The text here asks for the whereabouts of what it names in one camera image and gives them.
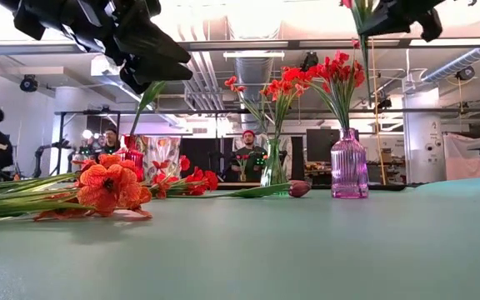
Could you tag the black monitor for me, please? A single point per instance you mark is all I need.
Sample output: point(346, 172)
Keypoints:
point(319, 146)

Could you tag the floral patterned curtain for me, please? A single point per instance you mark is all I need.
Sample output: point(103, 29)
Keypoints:
point(163, 150)

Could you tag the black truss frame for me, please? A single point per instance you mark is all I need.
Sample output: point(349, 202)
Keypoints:
point(431, 111)

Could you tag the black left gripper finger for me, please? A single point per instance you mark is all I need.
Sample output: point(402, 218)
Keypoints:
point(148, 46)
point(152, 73)

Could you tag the green glass vase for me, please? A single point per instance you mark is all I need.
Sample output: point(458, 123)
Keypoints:
point(274, 166)

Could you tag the background wooden table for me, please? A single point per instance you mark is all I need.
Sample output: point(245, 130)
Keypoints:
point(231, 183)

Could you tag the white ceiling box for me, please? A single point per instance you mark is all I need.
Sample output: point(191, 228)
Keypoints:
point(104, 68)

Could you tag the background black robot arm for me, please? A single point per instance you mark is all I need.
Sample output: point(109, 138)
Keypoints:
point(52, 146)

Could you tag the white ceiling light bar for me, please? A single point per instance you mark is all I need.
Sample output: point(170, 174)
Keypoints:
point(252, 54)

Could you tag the white cylindrical cabinet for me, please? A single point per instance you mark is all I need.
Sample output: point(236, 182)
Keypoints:
point(423, 137)

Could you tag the white ribbed duct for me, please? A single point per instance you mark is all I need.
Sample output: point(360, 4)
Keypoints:
point(452, 64)

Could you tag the red ribbed glass vase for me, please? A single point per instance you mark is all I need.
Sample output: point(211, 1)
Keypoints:
point(133, 160)

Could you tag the silver ventilation duct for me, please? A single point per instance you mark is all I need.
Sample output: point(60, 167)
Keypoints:
point(254, 71)

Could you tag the red flower in vase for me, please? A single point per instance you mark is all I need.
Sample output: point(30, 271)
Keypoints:
point(243, 166)

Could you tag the black backdrop curtain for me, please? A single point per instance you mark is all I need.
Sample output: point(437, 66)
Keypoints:
point(200, 156)

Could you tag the white cloth sheet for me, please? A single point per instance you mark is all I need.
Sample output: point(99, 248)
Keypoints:
point(465, 154)

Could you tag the round white lamp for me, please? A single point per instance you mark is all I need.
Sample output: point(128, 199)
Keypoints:
point(88, 134)

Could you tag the purple ribbed glass vase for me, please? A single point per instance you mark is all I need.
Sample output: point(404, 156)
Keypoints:
point(349, 166)

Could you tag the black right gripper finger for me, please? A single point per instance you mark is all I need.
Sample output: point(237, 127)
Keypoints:
point(390, 23)
point(388, 8)

